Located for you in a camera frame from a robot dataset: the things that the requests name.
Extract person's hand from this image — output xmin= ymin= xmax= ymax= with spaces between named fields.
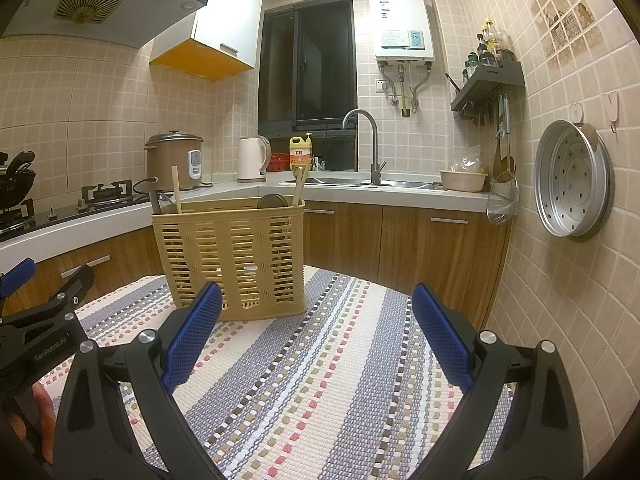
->
xmin=8 ymin=382 xmax=56 ymax=465

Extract gas stove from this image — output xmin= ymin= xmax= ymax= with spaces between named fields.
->
xmin=1 ymin=180 xmax=150 ymax=242

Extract black wok on stove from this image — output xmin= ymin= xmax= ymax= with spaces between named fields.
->
xmin=0 ymin=151 xmax=36 ymax=210

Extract metal utensil in basket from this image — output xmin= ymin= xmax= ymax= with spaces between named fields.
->
xmin=148 ymin=190 xmax=163 ymax=214

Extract left wooden chopstick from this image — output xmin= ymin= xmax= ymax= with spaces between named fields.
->
xmin=170 ymin=165 xmax=182 ymax=214

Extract striped woven table mat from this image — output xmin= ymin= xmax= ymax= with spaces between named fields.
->
xmin=37 ymin=264 xmax=516 ymax=480

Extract brown rice cooker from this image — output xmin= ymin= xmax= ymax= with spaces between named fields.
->
xmin=144 ymin=130 xmax=204 ymax=191

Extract wooden base cabinets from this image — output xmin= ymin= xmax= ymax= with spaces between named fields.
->
xmin=3 ymin=202 xmax=509 ymax=327

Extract yellow plastic utensil basket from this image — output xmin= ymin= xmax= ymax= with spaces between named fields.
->
xmin=152 ymin=196 xmax=306 ymax=321

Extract dark round ladle head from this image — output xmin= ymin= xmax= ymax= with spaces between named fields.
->
xmin=257 ymin=193 xmax=288 ymax=209

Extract white electric kettle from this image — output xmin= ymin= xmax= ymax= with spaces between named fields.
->
xmin=236 ymin=136 xmax=271 ymax=182

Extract red container by sink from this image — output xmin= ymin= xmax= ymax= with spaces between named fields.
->
xmin=267 ymin=153 xmax=290 ymax=172

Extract pink bowl on counter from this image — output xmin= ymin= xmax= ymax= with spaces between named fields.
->
xmin=440 ymin=170 xmax=486 ymax=193

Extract round metal steamer tray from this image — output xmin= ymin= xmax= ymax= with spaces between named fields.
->
xmin=534 ymin=120 xmax=615 ymax=242

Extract steel sink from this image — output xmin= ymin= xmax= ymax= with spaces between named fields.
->
xmin=306 ymin=177 xmax=444 ymax=191

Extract yellow dish soap bottle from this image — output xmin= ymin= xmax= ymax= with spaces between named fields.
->
xmin=288 ymin=132 xmax=312 ymax=169

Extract steel sink faucet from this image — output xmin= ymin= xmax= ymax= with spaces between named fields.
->
xmin=342 ymin=108 xmax=386 ymax=185

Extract range hood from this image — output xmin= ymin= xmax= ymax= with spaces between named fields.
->
xmin=1 ymin=0 xmax=207 ymax=49

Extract dark window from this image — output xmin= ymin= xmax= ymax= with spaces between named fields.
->
xmin=257 ymin=0 xmax=357 ymax=170

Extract bottles on shelf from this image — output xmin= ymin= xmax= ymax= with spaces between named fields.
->
xmin=462 ymin=18 xmax=516 ymax=82

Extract white gas water heater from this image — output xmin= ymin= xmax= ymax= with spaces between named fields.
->
xmin=369 ymin=0 xmax=435 ymax=64

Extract hanging wire strainer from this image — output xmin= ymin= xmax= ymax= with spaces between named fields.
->
xmin=486 ymin=170 xmax=520 ymax=224

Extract right wooden utensil handle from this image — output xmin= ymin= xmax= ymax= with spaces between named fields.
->
xmin=292 ymin=164 xmax=310 ymax=207

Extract white wall cabinet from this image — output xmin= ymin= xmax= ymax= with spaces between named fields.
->
xmin=150 ymin=0 xmax=262 ymax=81

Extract white wall hook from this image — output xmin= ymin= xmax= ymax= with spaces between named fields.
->
xmin=602 ymin=91 xmax=620 ymax=134

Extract black wall spice shelf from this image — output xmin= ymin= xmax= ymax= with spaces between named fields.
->
xmin=450 ymin=60 xmax=525 ymax=119

